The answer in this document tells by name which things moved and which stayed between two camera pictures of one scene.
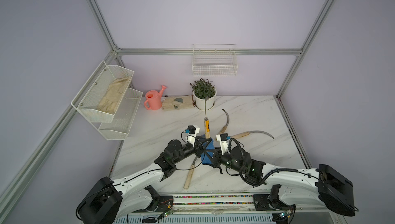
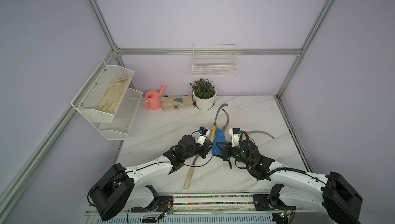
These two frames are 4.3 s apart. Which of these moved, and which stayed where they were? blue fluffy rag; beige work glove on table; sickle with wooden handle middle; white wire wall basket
Moved: sickle with wooden handle middle; blue fluffy rag
Stayed: white wire wall basket; beige work glove on table
